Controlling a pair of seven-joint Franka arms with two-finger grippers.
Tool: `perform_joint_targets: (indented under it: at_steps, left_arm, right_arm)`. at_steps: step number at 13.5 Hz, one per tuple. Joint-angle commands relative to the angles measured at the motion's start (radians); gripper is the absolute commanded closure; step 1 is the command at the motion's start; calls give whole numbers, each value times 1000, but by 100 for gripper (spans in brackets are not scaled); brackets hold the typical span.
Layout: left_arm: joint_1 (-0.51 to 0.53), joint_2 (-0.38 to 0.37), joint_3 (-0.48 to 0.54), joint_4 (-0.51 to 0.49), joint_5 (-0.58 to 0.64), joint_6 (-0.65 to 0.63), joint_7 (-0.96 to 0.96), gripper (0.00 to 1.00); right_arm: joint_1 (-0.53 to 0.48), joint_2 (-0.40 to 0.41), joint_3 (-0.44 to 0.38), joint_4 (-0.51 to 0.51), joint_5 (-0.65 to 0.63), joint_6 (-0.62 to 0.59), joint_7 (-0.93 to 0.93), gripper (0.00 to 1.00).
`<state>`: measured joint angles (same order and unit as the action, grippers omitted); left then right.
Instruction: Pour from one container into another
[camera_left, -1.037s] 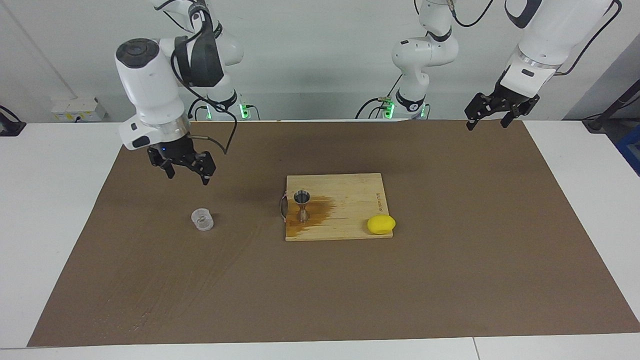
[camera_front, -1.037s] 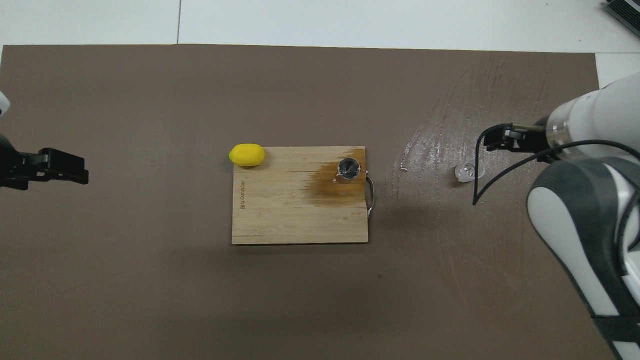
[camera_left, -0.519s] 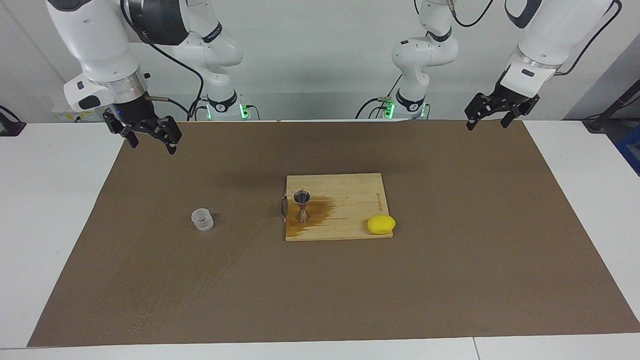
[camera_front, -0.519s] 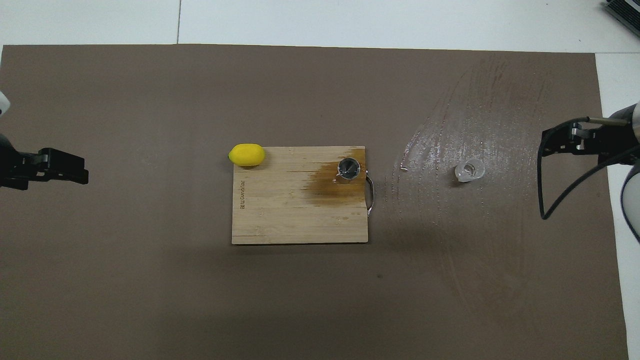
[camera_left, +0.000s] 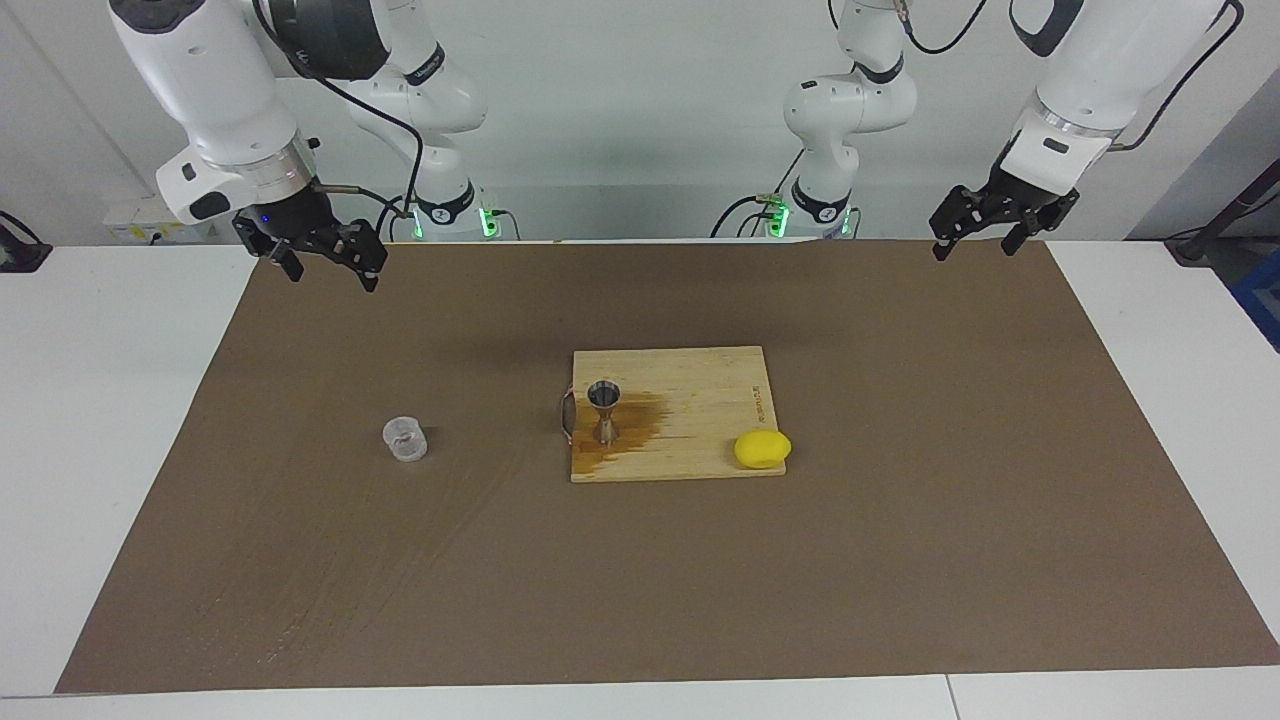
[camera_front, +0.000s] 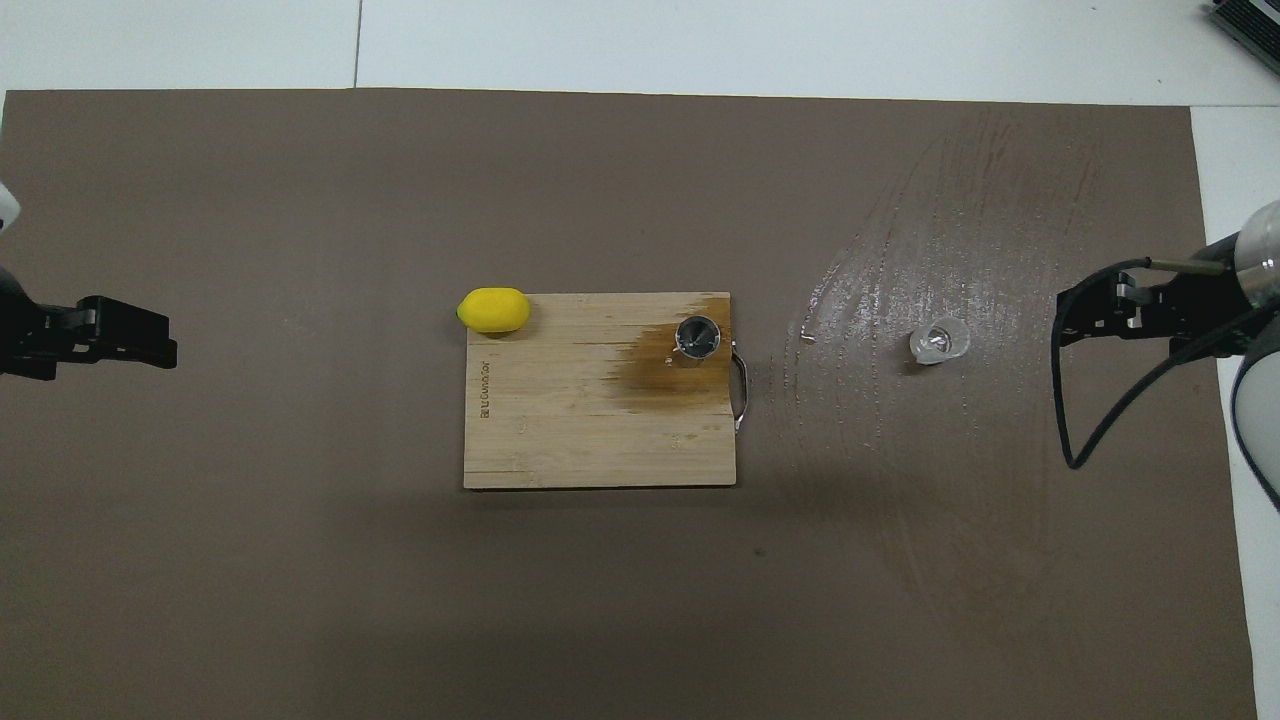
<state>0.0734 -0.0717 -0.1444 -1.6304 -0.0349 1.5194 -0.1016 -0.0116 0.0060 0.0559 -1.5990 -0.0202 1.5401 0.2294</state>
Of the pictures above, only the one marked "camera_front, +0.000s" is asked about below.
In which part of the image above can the grey ribbed device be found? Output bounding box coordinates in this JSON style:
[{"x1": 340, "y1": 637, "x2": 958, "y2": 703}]
[{"x1": 1205, "y1": 0, "x2": 1280, "y2": 76}]

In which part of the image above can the brown table mat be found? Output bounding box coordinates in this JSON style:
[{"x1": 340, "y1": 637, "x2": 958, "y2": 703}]
[{"x1": 0, "y1": 88, "x2": 1259, "y2": 720}]

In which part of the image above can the yellow lemon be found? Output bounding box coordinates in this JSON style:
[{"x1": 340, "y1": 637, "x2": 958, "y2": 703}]
[{"x1": 457, "y1": 287, "x2": 532, "y2": 334}]

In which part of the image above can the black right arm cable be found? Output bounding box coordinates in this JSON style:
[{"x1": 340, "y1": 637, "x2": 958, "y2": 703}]
[{"x1": 1053, "y1": 258, "x2": 1280, "y2": 471}]

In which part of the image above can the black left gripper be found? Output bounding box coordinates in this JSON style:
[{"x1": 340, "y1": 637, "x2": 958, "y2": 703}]
[{"x1": 0, "y1": 268, "x2": 179, "y2": 379}]

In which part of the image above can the bamboo cutting board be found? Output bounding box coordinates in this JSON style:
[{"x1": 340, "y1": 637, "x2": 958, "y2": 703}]
[{"x1": 463, "y1": 291, "x2": 749, "y2": 490}]

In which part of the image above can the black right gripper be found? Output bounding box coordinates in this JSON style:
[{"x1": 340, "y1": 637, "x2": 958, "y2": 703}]
[{"x1": 1057, "y1": 240, "x2": 1251, "y2": 357}]

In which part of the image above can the steel jigger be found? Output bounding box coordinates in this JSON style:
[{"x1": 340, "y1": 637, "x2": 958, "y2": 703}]
[{"x1": 675, "y1": 316, "x2": 721, "y2": 364}]

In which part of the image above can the clear plastic cup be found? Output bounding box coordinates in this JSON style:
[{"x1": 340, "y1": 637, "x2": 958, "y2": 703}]
[{"x1": 908, "y1": 320, "x2": 972, "y2": 367}]

